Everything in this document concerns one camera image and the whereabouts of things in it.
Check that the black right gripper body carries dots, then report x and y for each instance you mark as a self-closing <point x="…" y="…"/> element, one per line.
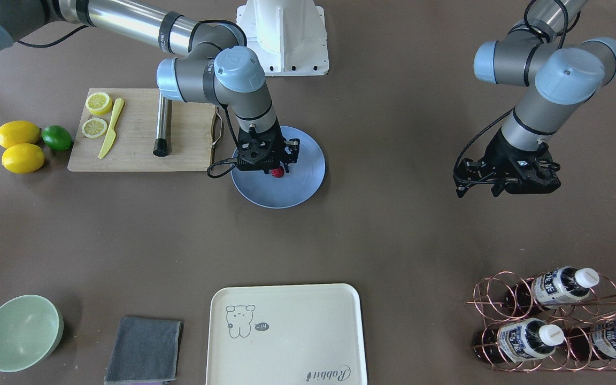
<point x="290" y="150"/>

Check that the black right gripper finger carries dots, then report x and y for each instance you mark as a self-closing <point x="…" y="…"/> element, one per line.
<point x="287" y="160"/>

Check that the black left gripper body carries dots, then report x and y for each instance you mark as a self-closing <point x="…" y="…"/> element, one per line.
<point x="496" y="151"/>

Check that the red strawberry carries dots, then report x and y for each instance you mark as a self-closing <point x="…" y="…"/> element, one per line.
<point x="277" y="172"/>

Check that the blue plate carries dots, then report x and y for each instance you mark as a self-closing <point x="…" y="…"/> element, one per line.
<point x="302" y="181"/>

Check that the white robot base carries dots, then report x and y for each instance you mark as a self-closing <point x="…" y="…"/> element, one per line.
<point x="289" y="37"/>

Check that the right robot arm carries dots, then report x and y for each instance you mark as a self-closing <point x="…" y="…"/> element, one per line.
<point x="211" y="64"/>

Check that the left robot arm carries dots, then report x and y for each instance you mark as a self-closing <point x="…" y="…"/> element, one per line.
<point x="558" y="78"/>

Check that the tea bottle white cap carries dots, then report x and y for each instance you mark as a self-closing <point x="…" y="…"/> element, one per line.
<point x="547" y="291"/>
<point x="514" y="342"/>

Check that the yellow plastic knife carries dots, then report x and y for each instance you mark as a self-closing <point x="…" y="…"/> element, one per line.
<point x="111" y="133"/>

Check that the wooden cutting board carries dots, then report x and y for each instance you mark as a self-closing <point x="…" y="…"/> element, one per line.
<point x="190" y="137"/>

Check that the lemon half slice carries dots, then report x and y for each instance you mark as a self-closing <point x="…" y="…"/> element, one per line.
<point x="99" y="103"/>
<point x="94" y="128"/>

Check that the cream rabbit tray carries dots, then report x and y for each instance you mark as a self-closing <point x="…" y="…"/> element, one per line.
<point x="291" y="334"/>

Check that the green lime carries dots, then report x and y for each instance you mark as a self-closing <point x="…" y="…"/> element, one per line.
<point x="57" y="138"/>

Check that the grey folded cloth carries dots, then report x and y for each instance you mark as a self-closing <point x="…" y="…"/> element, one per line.
<point x="145" y="351"/>

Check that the yellow lemon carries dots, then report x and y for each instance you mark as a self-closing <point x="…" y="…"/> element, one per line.
<point x="23" y="158"/>
<point x="18" y="132"/>

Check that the green bowl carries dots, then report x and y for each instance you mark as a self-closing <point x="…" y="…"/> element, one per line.
<point x="31" y="327"/>

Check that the copper wire bottle rack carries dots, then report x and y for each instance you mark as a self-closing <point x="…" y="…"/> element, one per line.
<point x="496" y="300"/>

